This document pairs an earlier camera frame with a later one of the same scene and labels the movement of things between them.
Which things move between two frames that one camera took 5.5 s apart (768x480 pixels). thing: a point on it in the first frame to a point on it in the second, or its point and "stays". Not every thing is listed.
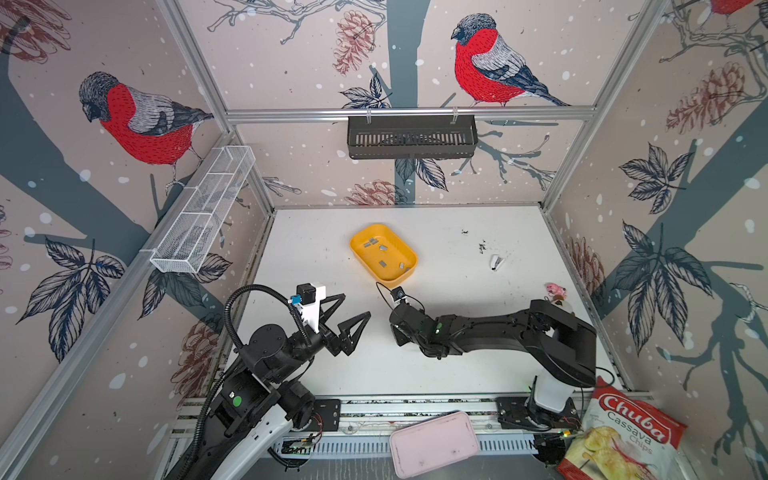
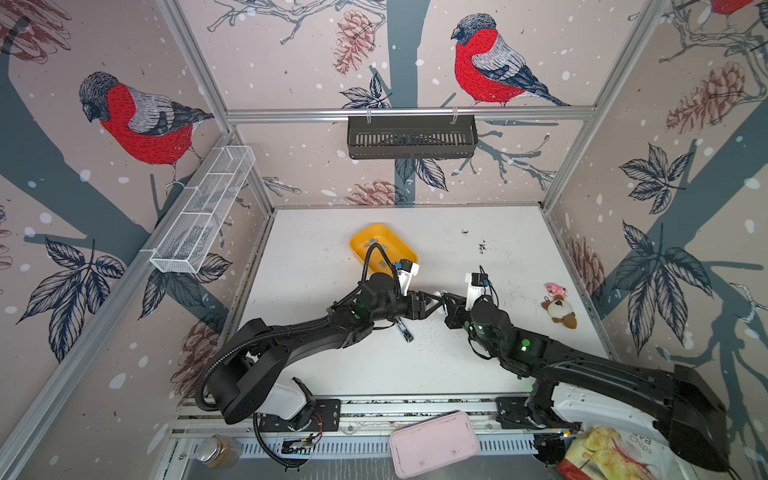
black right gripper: [397, 333] to [454, 311]
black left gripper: [344, 342] to [418, 311]
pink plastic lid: [433, 445] stays
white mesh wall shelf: [201, 209] stays
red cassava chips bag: [625, 438] stays
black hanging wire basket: [412, 137] stays
